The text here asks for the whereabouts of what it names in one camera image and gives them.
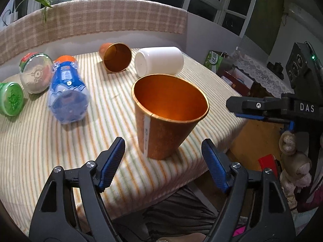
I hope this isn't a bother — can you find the white lace cloth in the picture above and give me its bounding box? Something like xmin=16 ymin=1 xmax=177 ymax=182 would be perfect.
xmin=231 ymin=50 xmax=295 ymax=98

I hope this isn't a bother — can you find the beige plush toy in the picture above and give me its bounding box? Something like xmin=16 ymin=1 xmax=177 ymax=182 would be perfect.
xmin=279 ymin=131 xmax=313 ymax=210

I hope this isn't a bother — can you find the checkered beige cloth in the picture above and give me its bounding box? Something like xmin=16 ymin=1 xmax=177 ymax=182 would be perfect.
xmin=0 ymin=0 xmax=189 ymax=66

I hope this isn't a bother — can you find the white paper bag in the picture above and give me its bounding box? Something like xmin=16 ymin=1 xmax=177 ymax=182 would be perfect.
xmin=0 ymin=0 xmax=19 ymax=27

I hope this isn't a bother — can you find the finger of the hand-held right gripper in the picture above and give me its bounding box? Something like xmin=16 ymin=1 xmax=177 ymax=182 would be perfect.
xmin=226 ymin=96 xmax=283 ymax=121
xmin=263 ymin=117 xmax=296 ymax=132

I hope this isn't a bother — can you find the white plastic cup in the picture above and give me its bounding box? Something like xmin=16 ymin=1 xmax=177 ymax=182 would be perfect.
xmin=134 ymin=47 xmax=184 ymax=77

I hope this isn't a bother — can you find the clear bottle red green label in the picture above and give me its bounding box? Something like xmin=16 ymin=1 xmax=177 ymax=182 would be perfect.
xmin=19 ymin=52 xmax=54 ymax=95

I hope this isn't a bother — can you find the pink item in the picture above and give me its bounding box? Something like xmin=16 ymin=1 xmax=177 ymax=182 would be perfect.
xmin=232 ymin=225 xmax=247 ymax=238

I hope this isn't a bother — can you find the small orange paper cup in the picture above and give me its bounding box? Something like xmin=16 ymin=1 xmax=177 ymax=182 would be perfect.
xmin=98 ymin=42 xmax=132 ymax=73

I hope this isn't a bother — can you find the large orange paper cup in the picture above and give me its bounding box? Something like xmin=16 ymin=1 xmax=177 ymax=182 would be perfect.
xmin=131 ymin=74 xmax=210 ymax=161

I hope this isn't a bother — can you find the red card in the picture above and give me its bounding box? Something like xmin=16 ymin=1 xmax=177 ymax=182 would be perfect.
xmin=258 ymin=154 xmax=278 ymax=175

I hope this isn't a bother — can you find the white window frame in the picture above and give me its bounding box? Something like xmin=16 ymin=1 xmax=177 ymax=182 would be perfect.
xmin=73 ymin=0 xmax=261 ymax=37

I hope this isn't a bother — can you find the blue label plastic bottle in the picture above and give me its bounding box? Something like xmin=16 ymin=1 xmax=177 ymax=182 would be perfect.
xmin=48 ymin=55 xmax=90 ymax=125

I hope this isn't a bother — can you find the green plastic bottle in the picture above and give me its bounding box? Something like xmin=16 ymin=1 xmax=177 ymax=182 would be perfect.
xmin=0 ymin=82 xmax=24 ymax=117

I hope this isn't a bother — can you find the small black camera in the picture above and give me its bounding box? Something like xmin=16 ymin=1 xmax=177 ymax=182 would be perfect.
xmin=267 ymin=61 xmax=284 ymax=77

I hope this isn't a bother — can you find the green packet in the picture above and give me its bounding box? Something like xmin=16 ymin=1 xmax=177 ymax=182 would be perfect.
xmin=204 ymin=50 xmax=228 ymax=74

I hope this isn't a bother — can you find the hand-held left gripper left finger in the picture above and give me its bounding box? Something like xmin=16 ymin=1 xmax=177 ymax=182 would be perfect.
xmin=29 ymin=137 xmax=126 ymax=242

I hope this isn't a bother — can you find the red box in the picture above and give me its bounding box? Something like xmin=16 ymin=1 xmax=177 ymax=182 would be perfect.
xmin=216 ymin=68 xmax=254 ymax=97

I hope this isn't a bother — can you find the dark striped cloth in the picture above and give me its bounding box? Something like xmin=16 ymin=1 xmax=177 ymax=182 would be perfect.
xmin=111 ymin=185 xmax=220 ymax=242

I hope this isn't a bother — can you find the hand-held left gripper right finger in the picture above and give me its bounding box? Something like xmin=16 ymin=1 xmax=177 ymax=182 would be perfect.
xmin=201 ymin=139 xmax=296 ymax=242

